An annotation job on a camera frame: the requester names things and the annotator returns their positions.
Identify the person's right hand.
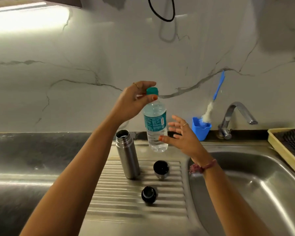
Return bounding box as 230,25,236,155
158,115,211,165

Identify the person's left hand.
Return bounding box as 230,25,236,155
110,81,159,125

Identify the teal bottle cap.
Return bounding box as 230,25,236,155
146,87,159,98

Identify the clear plastic water bottle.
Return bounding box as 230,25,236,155
143,95,169,153

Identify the person's right forearm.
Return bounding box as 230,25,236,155
193,161,274,236

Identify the person's left forearm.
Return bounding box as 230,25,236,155
19,112,124,236

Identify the blue plastic cup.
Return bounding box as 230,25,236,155
192,117,212,141

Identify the steel flask cup lid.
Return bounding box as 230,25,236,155
153,160,170,180

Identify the stainless steel flask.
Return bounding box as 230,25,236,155
116,130,141,180

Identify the black flask stopper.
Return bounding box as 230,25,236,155
141,186,157,204

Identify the chrome sink faucet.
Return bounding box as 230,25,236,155
217,102,259,140

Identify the stainless steel sink with drainboard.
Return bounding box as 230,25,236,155
78,140,295,236

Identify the yellow plastic tray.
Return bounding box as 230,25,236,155
267,128,295,175

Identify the black ribbed mat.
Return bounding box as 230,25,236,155
273,128,295,165

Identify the red thread bracelet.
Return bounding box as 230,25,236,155
189,159,217,175

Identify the blue handled bottle brush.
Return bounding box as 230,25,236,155
202,70,226,124

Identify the black cable loop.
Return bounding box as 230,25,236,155
147,0,175,22

